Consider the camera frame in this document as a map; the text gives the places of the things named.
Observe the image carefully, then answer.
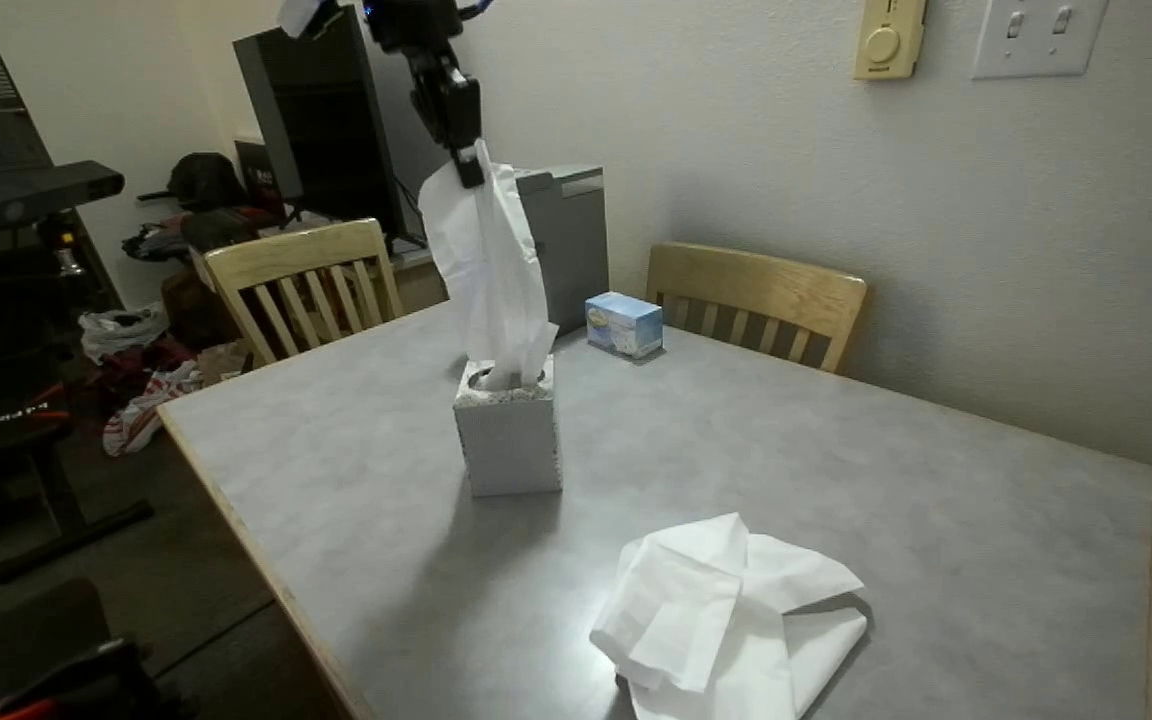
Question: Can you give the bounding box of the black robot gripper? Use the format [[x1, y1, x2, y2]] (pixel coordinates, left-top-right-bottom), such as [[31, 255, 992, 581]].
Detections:
[[410, 47, 492, 192]]

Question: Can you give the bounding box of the white tissue paper sheet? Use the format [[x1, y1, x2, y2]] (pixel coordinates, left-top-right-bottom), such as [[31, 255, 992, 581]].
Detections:
[[416, 162, 560, 396]]

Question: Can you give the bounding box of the grey rectangular box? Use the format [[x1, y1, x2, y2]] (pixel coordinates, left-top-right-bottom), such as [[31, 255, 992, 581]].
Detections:
[[514, 162, 614, 337]]

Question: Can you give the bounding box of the grey cube tissue box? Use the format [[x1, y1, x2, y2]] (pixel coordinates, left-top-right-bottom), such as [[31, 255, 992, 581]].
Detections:
[[449, 352, 566, 502]]

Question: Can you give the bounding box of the crumpled white tissue pile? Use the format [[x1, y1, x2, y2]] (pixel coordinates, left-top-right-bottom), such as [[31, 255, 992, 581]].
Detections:
[[586, 510, 871, 720]]

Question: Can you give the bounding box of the tall black cabinet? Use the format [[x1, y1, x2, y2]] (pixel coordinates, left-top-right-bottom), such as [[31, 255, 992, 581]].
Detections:
[[229, 10, 420, 248]]

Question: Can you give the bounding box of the wooden slat-back chair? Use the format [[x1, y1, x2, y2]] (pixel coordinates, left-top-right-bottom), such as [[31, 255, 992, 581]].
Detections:
[[202, 216, 405, 371], [646, 238, 871, 375]]

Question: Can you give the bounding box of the small light blue carton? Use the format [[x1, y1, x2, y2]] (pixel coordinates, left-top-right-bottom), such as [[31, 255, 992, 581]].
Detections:
[[586, 287, 669, 365]]

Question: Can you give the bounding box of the black cap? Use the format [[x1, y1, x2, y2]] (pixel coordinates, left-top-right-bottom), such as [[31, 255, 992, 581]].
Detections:
[[135, 149, 256, 213]]

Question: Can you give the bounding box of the pile of clothes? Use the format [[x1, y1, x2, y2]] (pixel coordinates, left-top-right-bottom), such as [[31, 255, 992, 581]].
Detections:
[[99, 337, 256, 459]]

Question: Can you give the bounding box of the white papers stack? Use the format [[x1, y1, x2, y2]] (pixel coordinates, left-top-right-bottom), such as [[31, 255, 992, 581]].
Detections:
[[75, 306, 175, 365]]

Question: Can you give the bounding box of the black bench stand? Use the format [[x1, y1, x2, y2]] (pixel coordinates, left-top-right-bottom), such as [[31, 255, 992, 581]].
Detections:
[[0, 396, 156, 589]]

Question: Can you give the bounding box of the black and red bag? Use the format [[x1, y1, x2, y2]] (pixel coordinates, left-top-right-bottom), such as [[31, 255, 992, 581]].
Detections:
[[0, 636, 168, 720]]

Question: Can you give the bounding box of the black bar camera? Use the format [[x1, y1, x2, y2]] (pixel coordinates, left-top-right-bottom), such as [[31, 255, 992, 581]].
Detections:
[[0, 162, 128, 227]]

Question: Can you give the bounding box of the white double light switch plate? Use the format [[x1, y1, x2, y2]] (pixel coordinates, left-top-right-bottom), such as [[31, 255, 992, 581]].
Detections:
[[968, 0, 1112, 84]]

